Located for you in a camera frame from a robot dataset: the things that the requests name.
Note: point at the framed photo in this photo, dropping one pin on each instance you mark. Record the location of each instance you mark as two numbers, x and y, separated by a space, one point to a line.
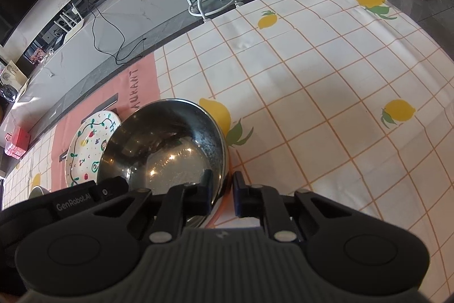
11 75

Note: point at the white wifi router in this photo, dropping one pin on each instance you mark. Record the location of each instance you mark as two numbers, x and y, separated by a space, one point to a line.
70 22

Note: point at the green ceramic bowl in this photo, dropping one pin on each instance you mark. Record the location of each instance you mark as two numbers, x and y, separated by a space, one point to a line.
37 191

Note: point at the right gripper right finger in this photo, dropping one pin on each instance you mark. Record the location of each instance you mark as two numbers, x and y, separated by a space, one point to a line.
274 211

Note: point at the white marble tv console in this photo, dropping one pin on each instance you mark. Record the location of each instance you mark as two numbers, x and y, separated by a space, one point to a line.
121 22

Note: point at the white fruit pattern plate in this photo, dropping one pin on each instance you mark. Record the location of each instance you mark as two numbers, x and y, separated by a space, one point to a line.
88 145

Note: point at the lemon pattern tablecloth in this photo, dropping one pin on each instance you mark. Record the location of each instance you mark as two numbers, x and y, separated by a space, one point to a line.
348 98

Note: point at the pink storage case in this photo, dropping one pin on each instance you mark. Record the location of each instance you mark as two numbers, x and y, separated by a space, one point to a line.
17 142

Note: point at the orange steel bowl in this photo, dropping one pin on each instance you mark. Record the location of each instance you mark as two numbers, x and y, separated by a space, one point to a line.
164 144

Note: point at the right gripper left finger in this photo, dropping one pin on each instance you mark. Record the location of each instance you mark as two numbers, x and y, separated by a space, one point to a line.
172 210

